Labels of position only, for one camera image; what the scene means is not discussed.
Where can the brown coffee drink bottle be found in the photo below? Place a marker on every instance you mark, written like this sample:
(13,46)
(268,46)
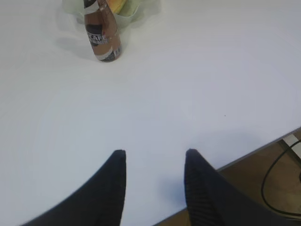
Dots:
(102,30)

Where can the white table leg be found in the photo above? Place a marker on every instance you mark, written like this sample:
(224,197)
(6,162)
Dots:
(295,145)

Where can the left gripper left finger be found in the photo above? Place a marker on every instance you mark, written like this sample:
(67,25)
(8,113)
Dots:
(99,202)

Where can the sugared bread roll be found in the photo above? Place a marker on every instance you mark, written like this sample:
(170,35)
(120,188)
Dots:
(116,5)

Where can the green wavy glass plate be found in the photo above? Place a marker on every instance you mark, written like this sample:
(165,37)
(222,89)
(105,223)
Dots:
(132,11)

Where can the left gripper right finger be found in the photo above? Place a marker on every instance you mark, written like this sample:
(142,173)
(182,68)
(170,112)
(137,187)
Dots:
(212,201)

